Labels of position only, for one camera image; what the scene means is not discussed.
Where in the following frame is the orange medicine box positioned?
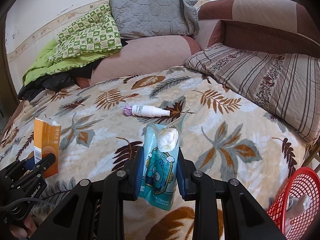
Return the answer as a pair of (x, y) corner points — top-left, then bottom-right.
(34, 118), (61, 178)

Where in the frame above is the teal cartoon wipes pouch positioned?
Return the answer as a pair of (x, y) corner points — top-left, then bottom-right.
(139, 112), (187, 211)

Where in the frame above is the purple wrapper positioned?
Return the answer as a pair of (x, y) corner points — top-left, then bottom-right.
(123, 106), (132, 116)

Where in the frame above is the white spray bottle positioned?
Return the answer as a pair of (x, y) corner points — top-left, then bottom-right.
(131, 105), (170, 118)

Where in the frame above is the white knit work glove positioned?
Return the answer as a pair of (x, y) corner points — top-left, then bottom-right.
(286, 194), (311, 219)

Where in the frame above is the person hand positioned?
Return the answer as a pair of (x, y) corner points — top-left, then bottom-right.
(9, 215), (37, 238)

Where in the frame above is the leaf pattern bed blanket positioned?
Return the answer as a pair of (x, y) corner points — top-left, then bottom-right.
(1, 67), (307, 227)

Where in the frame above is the red plastic mesh basket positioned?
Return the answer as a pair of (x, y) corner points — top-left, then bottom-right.
(266, 167), (319, 239)

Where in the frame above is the black garment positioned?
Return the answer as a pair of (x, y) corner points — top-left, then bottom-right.
(18, 59), (103, 101)

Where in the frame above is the green checkered quilt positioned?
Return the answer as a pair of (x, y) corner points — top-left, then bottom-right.
(22, 3), (122, 86)

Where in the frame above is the pink quilted bolster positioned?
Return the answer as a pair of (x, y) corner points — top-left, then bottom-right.
(76, 35), (201, 88)

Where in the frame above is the striped floral pillow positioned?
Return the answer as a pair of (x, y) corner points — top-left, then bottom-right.
(185, 43), (319, 144)

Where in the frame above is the grey quilted pillow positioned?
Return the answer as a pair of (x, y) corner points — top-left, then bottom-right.
(109, 0), (200, 40)

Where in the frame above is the brown patchwork headboard cushion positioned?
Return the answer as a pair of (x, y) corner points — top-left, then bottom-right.
(196, 0), (319, 57)

